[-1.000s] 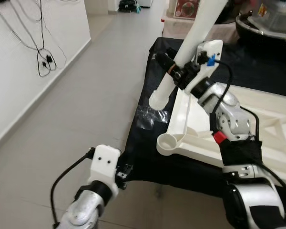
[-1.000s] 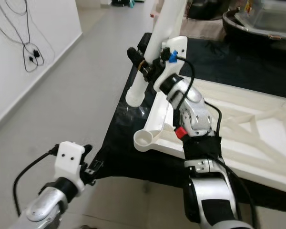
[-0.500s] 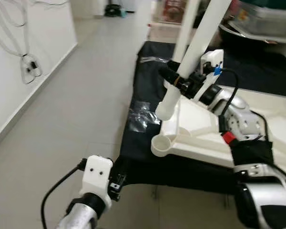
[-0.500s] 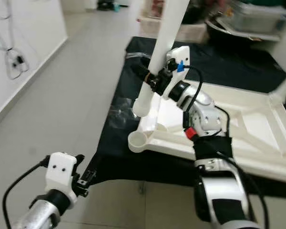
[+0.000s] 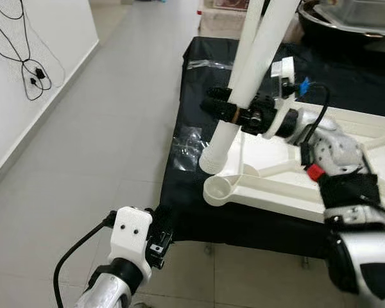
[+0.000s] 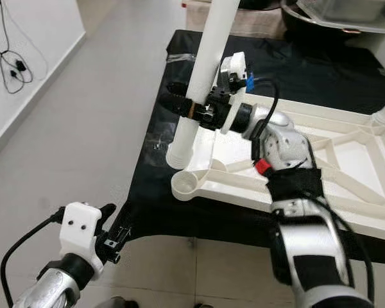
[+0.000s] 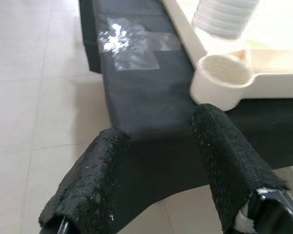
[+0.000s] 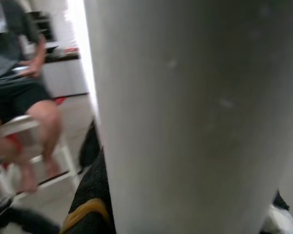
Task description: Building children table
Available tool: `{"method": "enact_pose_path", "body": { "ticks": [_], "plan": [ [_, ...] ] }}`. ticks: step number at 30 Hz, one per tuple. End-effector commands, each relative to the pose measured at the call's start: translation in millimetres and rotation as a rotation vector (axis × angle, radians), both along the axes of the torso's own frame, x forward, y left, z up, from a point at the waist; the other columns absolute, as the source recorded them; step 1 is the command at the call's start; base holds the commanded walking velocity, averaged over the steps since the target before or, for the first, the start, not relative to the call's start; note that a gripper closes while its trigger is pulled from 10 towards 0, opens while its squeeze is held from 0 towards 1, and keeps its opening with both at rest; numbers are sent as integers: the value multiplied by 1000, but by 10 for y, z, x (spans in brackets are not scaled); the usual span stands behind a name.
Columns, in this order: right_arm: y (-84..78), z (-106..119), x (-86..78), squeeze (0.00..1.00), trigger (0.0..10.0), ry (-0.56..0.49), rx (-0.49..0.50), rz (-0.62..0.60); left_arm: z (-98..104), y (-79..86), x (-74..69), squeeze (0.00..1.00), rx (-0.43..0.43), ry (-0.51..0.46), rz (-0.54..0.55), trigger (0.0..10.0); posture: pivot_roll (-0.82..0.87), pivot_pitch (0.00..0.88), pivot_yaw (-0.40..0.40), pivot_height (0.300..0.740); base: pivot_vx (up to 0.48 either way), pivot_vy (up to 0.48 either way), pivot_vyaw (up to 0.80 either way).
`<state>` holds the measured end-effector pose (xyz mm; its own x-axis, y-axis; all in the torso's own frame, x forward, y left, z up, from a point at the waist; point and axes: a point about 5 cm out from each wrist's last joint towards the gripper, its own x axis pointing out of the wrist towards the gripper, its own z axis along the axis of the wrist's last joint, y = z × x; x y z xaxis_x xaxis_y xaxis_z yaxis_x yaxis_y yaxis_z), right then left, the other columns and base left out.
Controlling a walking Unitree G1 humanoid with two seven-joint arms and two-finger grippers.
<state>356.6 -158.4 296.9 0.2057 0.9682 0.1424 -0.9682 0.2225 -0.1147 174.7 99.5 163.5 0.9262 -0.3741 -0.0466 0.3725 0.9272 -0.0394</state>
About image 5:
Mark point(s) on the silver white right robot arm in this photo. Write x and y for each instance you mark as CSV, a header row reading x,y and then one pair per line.
x,y
337,151

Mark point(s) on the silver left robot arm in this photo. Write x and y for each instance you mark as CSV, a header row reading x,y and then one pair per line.
x,y
109,292

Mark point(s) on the white plastic children table top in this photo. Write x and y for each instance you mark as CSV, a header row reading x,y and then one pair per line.
x,y
269,189

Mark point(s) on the black cloth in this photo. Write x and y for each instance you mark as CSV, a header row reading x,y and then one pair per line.
x,y
192,96

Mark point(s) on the clear plastic film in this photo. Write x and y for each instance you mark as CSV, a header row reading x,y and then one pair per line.
x,y
208,64

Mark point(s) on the clear tape patch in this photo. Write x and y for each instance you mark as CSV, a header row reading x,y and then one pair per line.
x,y
187,146

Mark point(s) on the grey metal table leg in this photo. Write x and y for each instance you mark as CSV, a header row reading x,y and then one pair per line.
x,y
303,262
208,248

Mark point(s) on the beige patterned cloth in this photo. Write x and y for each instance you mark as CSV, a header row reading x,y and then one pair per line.
x,y
215,25

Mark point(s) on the clear plastic storage container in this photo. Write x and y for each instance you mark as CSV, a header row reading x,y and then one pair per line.
x,y
366,13

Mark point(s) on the black plug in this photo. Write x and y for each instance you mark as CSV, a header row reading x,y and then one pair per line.
x,y
40,74

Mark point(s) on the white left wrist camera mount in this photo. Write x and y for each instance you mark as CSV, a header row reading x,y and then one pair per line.
x,y
131,234

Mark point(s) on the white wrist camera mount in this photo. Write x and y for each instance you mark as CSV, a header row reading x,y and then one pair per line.
x,y
131,234
283,67

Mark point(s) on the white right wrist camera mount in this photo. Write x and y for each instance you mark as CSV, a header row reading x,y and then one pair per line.
x,y
283,67

